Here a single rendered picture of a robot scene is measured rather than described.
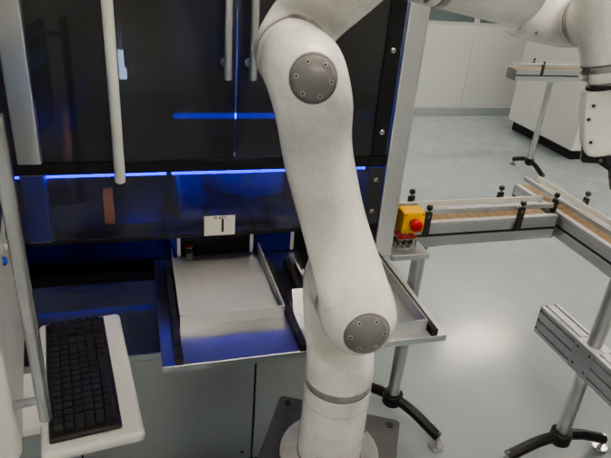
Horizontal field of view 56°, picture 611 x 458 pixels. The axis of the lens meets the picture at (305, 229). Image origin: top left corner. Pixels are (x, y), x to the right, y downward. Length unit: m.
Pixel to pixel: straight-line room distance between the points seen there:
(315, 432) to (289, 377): 0.91
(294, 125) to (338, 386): 0.47
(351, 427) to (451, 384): 1.73
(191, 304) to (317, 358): 0.60
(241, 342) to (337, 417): 0.43
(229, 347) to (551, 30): 0.93
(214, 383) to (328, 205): 1.20
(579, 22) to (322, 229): 0.47
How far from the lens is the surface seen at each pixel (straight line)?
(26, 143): 1.53
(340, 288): 0.85
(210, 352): 1.37
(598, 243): 2.13
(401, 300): 1.61
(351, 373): 0.99
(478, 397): 2.75
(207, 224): 1.60
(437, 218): 2.01
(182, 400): 1.96
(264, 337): 1.42
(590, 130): 0.96
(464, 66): 7.14
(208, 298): 1.55
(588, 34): 0.94
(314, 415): 1.06
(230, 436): 2.10
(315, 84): 0.68
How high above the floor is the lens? 1.74
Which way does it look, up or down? 27 degrees down
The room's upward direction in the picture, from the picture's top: 5 degrees clockwise
